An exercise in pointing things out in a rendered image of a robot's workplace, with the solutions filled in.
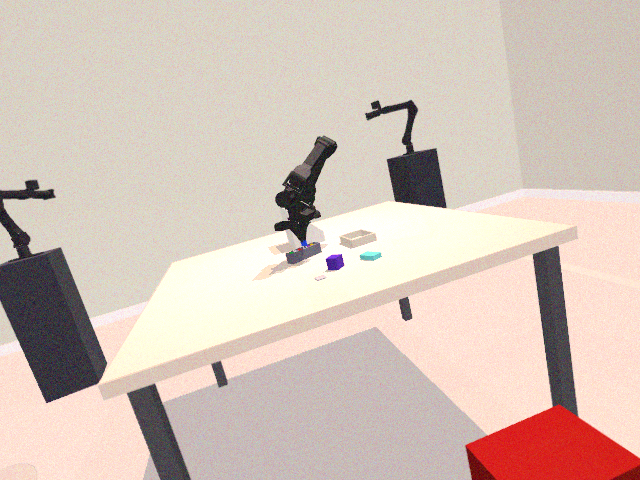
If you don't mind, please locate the purple cube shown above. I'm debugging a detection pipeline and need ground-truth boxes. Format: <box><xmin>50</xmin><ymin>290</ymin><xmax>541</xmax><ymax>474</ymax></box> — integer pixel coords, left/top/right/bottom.
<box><xmin>326</xmin><ymin>254</ymin><xmax>344</xmax><ymax>270</ymax></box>

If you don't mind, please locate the turquoise flat block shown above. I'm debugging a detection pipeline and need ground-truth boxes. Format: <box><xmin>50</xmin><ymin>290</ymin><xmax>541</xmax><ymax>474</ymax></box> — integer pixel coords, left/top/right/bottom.
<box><xmin>360</xmin><ymin>251</ymin><xmax>382</xmax><ymax>261</ymax></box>

